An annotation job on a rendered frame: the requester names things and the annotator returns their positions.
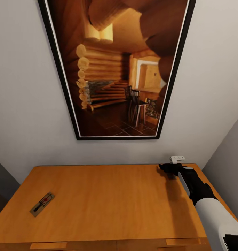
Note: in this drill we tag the cabinet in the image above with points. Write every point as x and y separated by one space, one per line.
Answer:
104 208

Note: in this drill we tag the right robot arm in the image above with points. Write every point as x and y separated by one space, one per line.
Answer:
220 226

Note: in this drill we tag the picture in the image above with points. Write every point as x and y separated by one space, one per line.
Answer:
117 62

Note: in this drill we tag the mousetrap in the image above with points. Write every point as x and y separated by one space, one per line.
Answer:
171 176
42 204

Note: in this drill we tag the door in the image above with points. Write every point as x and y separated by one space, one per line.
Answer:
8 186

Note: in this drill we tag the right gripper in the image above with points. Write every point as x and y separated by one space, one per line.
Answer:
169 168

